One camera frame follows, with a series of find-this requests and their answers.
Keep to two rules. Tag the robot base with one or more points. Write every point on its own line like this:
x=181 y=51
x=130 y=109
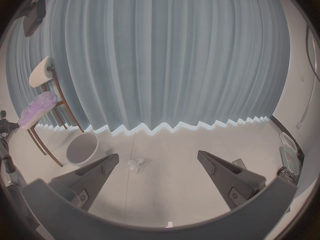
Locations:
x=17 y=181

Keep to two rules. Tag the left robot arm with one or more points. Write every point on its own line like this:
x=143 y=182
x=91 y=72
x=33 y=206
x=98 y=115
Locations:
x=3 y=146

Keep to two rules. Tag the white trash bin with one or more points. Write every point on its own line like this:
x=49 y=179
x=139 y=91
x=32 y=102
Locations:
x=80 y=149

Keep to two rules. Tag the purple plastic bag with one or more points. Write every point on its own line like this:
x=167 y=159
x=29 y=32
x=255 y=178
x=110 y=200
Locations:
x=40 y=104

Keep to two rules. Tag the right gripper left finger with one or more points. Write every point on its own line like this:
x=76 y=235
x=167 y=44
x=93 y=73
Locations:
x=95 y=179

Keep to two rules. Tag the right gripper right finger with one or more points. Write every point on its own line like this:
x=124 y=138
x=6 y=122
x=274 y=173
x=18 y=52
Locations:
x=225 y=179

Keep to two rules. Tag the pale blue curtain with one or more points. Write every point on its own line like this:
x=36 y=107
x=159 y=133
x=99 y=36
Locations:
x=162 y=59

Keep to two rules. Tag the wooden chair with cream cushions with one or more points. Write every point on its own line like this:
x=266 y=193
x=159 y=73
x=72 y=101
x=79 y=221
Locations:
x=40 y=71

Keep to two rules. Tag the crumpled white paper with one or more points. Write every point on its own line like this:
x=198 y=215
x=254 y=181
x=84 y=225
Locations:
x=135 y=165

